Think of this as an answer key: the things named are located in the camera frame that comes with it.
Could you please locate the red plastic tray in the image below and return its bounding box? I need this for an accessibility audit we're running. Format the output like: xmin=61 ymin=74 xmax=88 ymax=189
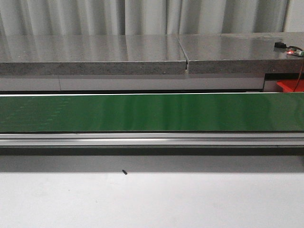
xmin=276 ymin=79 xmax=304 ymax=93

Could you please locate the grey stone slab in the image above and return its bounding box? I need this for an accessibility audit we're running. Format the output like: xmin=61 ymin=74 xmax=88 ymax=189
xmin=178 ymin=32 xmax=304 ymax=74
xmin=0 ymin=35 xmax=187 ymax=76

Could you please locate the thin red black wire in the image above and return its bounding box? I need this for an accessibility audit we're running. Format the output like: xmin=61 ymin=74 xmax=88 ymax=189
xmin=286 ymin=44 xmax=304 ymax=93

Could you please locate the grey stone slab left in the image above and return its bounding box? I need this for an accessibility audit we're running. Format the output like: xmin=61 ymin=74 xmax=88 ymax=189
xmin=0 ymin=35 xmax=187 ymax=76

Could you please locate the green conveyor belt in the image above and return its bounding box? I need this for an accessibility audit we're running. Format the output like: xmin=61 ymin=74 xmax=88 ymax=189
xmin=0 ymin=93 xmax=304 ymax=133

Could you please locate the aluminium conveyor frame rail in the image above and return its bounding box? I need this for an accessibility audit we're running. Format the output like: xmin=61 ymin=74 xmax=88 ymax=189
xmin=0 ymin=132 xmax=304 ymax=147

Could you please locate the grey stone slab right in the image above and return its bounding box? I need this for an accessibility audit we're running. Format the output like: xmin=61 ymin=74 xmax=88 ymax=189
xmin=178 ymin=32 xmax=304 ymax=74

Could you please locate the green circuit board with LED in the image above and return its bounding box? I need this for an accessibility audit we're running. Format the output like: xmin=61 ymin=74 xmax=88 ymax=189
xmin=286 ymin=47 xmax=304 ymax=57

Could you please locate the grey pleated curtain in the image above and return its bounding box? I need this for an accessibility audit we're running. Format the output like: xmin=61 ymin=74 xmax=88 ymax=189
xmin=0 ymin=0 xmax=304 ymax=36

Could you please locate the small black sensor module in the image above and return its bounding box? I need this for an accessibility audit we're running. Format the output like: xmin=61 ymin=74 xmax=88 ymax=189
xmin=274 ymin=42 xmax=287 ymax=49

